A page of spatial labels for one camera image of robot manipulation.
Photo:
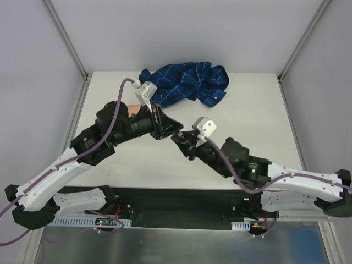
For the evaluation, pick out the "aluminium frame post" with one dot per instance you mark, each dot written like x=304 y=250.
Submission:
x=58 y=24
x=319 y=13

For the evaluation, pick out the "white cable duct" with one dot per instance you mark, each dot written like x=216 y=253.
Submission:
x=89 y=221
x=241 y=226

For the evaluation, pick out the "mannequin hand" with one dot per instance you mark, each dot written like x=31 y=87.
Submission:
x=133 y=109

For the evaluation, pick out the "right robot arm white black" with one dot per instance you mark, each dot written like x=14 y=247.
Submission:
x=279 y=187

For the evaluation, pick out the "right white cable duct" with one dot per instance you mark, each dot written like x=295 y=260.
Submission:
x=241 y=226

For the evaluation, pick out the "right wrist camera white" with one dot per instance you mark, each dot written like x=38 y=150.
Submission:
x=205 y=127

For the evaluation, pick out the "left white cable duct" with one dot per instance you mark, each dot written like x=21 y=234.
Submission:
x=89 y=221

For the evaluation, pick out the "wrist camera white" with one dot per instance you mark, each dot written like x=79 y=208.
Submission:
x=144 y=92
x=205 y=127

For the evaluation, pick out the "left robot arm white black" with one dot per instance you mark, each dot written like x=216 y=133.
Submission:
x=38 y=202

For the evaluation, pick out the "blue plaid shirt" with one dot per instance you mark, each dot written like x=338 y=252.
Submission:
x=194 y=81

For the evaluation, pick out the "left aluminium frame post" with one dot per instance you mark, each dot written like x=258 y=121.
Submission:
x=58 y=24

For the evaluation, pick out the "right aluminium frame post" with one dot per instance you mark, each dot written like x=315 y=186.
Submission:
x=319 y=13

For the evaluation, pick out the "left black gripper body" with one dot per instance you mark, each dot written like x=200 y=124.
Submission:
x=158 y=122

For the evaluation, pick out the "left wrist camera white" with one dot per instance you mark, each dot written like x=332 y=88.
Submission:
x=144 y=92

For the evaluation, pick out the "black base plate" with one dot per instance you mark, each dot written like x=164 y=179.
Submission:
x=185 y=208

